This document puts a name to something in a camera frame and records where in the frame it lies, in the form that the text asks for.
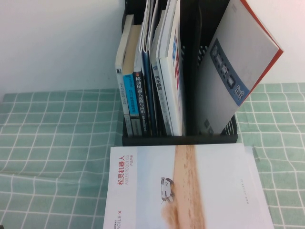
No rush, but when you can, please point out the white AgileX robotics brochure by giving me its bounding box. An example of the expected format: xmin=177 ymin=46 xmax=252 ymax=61
xmin=102 ymin=143 xmax=275 ymax=229
xmin=196 ymin=0 xmax=280 ymax=136

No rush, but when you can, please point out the black spine robotics book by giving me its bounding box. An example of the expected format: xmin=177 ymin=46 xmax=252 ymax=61
xmin=132 ymin=45 xmax=150 ymax=137

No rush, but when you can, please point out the cyan spine book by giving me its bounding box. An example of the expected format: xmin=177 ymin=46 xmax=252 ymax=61
xmin=122 ymin=23 xmax=142 ymax=137

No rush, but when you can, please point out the grey spine automotive book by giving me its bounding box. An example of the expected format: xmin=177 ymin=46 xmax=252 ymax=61
xmin=149 ymin=9 xmax=174 ymax=137

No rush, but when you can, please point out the white spine paperback book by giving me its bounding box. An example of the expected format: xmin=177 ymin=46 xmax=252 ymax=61
xmin=115 ymin=14 xmax=134 ymax=137

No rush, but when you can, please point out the black plastic book holder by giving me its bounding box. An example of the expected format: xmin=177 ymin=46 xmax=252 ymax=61
xmin=120 ymin=0 xmax=240 ymax=146

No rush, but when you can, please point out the white book blue red print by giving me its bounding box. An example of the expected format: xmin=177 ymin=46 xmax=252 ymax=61
xmin=156 ymin=0 xmax=187 ymax=136

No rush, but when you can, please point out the thin white booklet bundle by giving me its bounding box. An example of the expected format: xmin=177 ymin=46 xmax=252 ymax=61
xmin=139 ymin=0 xmax=154 ymax=52

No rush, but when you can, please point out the green checkered tablecloth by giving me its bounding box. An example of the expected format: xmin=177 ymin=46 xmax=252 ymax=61
xmin=0 ymin=82 xmax=305 ymax=229

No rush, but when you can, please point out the red cover brochure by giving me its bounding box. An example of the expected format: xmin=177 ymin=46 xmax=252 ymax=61
xmin=239 ymin=0 xmax=285 ymax=107

